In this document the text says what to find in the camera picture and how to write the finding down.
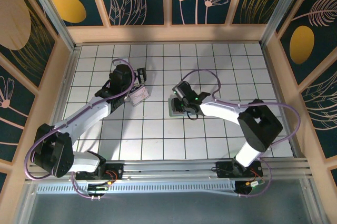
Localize pink blossom card stack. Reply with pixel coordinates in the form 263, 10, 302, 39
130, 87, 150, 105

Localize clear acrylic card box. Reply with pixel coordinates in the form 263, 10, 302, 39
128, 85, 151, 107

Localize grey metal shelf plate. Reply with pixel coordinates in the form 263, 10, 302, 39
19, 192, 321, 224

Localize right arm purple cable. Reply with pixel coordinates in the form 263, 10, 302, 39
180, 69, 301, 199

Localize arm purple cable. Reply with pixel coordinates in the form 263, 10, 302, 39
180, 69, 301, 199
25, 57, 137, 201

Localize aluminium side rail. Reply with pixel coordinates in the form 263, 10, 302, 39
260, 44, 302, 159
42, 45, 81, 163

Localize aluminium corner post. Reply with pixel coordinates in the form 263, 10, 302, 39
22, 0, 81, 54
259, 0, 315, 48

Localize aluminium front rail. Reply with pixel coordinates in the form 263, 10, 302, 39
25, 158, 313, 182

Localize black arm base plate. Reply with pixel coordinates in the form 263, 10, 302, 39
75, 162, 124, 182
215, 161, 264, 180

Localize slotted grey cable duct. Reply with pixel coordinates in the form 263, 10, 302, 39
36, 181, 237, 196

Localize controller board with wires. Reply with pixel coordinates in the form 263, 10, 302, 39
87, 179, 117, 194
235, 179, 267, 196

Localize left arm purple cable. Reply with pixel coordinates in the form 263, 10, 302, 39
25, 57, 137, 201

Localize wall panel single flower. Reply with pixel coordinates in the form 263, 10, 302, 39
0, 65, 36, 164

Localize wall panel large beige circle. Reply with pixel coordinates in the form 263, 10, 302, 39
0, 0, 57, 88

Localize wall panel yellow oval fern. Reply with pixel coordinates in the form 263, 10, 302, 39
276, 0, 337, 85

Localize wall panel pale leaf outlines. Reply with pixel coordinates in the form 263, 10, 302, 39
300, 68, 337, 159

